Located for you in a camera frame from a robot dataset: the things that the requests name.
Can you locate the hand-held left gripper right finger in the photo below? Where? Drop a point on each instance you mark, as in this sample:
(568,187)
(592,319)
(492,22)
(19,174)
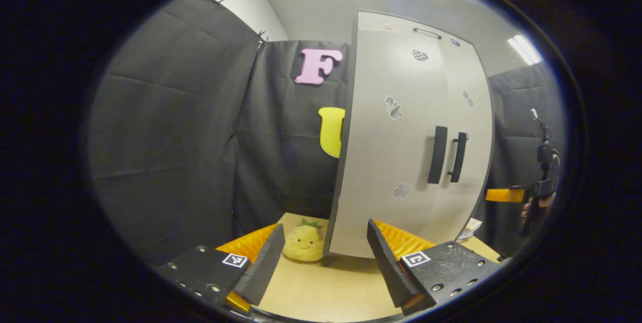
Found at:
(388,268)

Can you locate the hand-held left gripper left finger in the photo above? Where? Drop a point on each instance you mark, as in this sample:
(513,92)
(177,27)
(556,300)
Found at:
(263,268)

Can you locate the white cabinet drawer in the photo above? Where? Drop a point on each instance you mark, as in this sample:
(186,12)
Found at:
(371,21)

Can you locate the yellow pineapple plush toy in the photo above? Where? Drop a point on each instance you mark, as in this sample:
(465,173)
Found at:
(303,245)

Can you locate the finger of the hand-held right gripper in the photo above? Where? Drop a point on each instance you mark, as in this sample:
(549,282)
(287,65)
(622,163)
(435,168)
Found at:
(504,195)

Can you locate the ceiling light panel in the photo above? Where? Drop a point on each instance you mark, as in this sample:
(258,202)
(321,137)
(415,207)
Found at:
(524,49)

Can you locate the white cabinet door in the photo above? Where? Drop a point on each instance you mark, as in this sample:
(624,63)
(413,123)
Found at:
(381,162)
(476,152)

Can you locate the small white booklet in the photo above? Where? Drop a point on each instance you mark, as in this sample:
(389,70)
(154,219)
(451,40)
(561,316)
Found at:
(470,227)

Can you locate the white shoe cabinet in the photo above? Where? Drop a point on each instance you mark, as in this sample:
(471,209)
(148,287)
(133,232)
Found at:
(401,18)

